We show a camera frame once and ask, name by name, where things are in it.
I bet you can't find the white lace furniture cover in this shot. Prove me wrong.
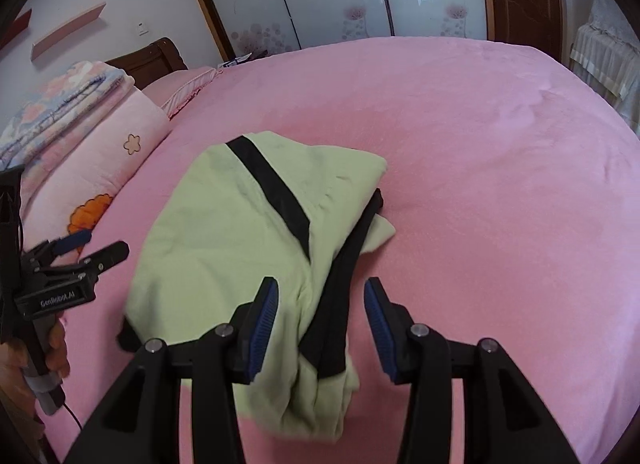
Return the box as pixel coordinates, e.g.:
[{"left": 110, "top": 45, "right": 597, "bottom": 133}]
[{"left": 567, "top": 0, "right": 640, "bottom": 135}]

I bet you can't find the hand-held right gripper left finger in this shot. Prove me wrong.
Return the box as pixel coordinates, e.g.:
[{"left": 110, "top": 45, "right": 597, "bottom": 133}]
[{"left": 62, "top": 276, "right": 280, "bottom": 464}]

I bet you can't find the dark wooden headboard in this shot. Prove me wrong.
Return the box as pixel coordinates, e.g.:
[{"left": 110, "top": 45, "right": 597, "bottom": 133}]
[{"left": 105, "top": 37, "right": 190, "bottom": 89}]

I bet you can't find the pink ruffled pillow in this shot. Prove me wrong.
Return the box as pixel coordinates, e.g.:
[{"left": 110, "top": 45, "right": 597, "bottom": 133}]
[{"left": 142, "top": 66, "right": 223, "bottom": 119}]

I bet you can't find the pink wall shelf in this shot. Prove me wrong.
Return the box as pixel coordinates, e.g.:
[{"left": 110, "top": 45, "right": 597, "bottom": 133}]
[{"left": 31, "top": 2, "right": 107, "bottom": 60}]

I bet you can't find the brown wooden door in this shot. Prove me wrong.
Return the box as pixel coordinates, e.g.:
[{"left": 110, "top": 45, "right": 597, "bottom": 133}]
[{"left": 482, "top": 0, "right": 563, "bottom": 62}]

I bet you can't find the folded floral quilt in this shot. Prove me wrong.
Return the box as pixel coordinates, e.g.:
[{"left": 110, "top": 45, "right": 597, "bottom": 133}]
[{"left": 0, "top": 60, "right": 137, "bottom": 169}]

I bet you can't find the red wall shelf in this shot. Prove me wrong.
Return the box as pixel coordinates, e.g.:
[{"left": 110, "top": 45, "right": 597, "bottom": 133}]
[{"left": 0, "top": 8, "right": 33, "bottom": 49}]

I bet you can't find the pink bed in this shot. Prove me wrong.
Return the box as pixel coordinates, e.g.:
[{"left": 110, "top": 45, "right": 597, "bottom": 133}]
[{"left": 22, "top": 36, "right": 640, "bottom": 464}]

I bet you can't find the green and black hooded jacket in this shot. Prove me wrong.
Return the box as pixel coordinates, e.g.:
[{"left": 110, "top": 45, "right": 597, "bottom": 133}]
[{"left": 117, "top": 130, "right": 397, "bottom": 445}]

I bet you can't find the black cable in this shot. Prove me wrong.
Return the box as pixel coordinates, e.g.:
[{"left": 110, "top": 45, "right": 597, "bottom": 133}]
[{"left": 59, "top": 400, "right": 87, "bottom": 434}]

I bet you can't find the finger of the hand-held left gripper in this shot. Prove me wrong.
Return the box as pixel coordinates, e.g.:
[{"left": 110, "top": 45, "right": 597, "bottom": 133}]
[
  {"left": 75, "top": 240, "right": 130, "bottom": 275},
  {"left": 47, "top": 230, "right": 93, "bottom": 255}
]

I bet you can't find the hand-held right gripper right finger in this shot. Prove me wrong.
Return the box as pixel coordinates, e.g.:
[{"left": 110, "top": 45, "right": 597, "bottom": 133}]
[{"left": 363, "top": 276, "right": 583, "bottom": 464}]

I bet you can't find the pink pillow orange flower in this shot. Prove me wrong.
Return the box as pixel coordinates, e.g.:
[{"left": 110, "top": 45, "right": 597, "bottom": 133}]
[{"left": 20, "top": 88, "right": 173, "bottom": 239}]

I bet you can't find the person's left hand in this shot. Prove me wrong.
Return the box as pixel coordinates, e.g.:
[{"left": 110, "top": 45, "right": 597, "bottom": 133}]
[{"left": 47, "top": 318, "right": 72, "bottom": 380}]

